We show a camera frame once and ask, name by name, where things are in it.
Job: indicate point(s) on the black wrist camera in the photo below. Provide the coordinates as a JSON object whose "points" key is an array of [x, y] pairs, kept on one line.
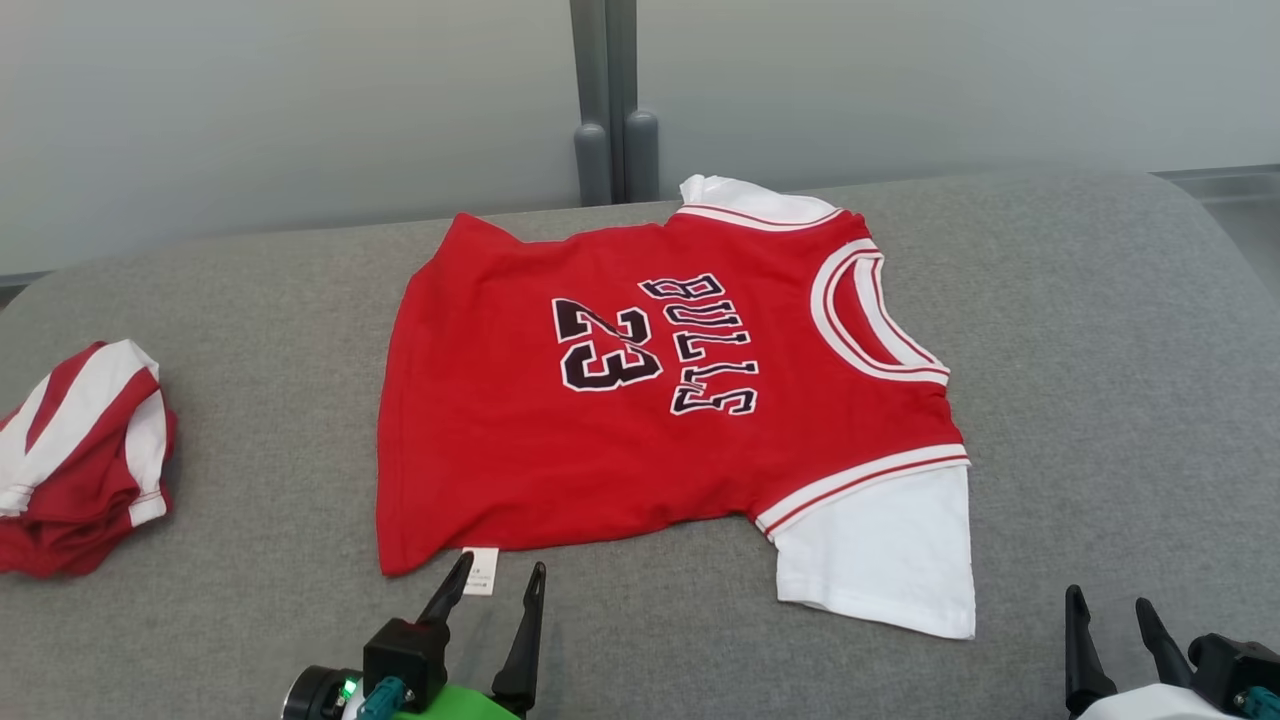
{"points": [[405, 655], [1235, 665]]}

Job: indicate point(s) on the red Bulls jersey white sleeves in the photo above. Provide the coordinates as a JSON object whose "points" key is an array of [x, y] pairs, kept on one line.
{"points": [[500, 450]]}

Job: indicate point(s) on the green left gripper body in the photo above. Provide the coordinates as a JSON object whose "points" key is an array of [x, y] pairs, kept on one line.
{"points": [[455, 705]]}

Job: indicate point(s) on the grey vertical partition post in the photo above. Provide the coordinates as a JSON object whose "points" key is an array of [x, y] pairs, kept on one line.
{"points": [[604, 60]]}

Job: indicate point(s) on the grey cylinder post foot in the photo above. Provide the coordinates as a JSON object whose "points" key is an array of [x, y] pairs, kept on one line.
{"points": [[592, 165], [642, 155]]}

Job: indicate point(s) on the grey fabric sofa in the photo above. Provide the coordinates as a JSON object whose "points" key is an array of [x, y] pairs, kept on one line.
{"points": [[250, 300]]}

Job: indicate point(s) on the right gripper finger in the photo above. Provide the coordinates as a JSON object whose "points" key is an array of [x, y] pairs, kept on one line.
{"points": [[1168, 655], [1085, 670]]}

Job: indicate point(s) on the grey wall base rail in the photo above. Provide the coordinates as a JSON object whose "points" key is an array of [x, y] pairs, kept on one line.
{"points": [[1225, 183], [20, 280]]}

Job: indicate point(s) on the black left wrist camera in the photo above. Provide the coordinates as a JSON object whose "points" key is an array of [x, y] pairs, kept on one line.
{"points": [[405, 655]]}

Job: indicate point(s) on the red shorts white stripe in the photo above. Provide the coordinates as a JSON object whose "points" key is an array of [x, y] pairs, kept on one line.
{"points": [[80, 500]]}

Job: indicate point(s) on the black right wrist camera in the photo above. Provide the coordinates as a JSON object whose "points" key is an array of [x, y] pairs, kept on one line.
{"points": [[1235, 665]]}

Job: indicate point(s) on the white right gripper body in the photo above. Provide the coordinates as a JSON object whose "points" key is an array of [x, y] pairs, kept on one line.
{"points": [[1150, 705]]}

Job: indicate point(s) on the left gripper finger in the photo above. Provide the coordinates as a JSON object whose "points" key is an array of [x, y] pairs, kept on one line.
{"points": [[522, 660], [450, 595]]}

